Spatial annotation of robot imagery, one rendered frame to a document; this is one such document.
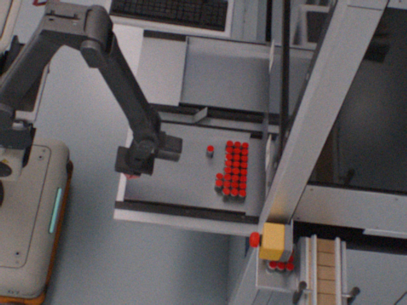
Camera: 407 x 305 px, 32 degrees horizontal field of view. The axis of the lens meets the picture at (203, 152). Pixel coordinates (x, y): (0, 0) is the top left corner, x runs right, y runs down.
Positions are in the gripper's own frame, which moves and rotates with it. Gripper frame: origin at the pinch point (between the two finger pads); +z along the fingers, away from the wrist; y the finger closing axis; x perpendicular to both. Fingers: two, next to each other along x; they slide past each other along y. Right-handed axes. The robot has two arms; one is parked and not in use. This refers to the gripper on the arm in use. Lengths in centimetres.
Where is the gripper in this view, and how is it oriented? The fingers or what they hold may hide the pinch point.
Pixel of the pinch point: (128, 175)
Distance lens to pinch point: 193.0
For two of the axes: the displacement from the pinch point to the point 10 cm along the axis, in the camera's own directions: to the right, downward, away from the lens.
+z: -2.9, 4.9, 8.2
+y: 9.5, 2.2, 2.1
